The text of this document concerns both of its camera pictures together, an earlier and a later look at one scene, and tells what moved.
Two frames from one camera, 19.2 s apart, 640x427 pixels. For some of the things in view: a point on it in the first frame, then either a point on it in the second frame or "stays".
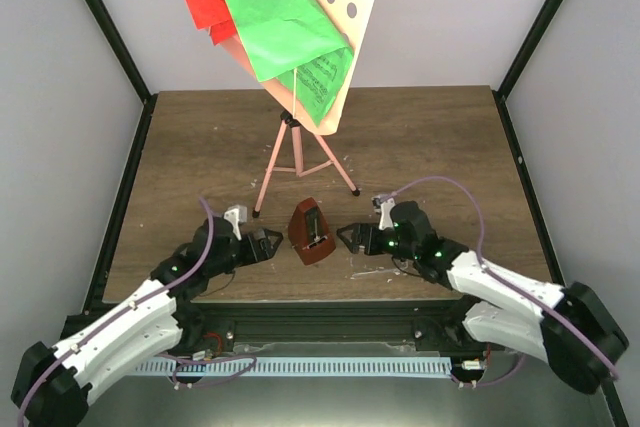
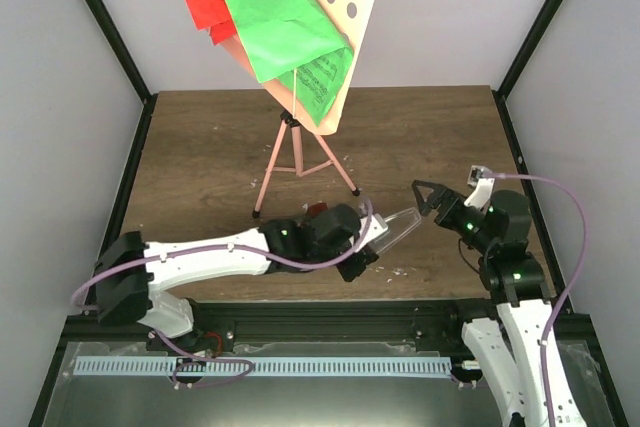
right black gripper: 367,230 → 442,194
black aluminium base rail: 212,324 stays
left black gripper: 252,243 → 365,258
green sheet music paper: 286,33 stays
